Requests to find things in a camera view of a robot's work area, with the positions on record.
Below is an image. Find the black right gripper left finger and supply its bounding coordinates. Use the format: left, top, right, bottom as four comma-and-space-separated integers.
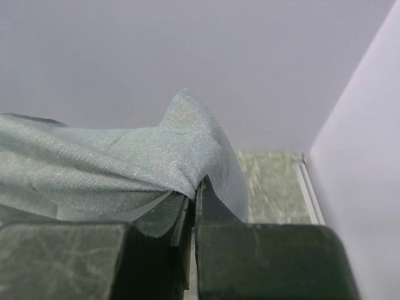
1, 192, 191, 299

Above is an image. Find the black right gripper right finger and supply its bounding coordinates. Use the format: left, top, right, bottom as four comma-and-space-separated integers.
195, 178, 360, 299

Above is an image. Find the grey long sleeve shirt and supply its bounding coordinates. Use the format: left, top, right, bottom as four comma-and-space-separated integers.
1, 89, 248, 221

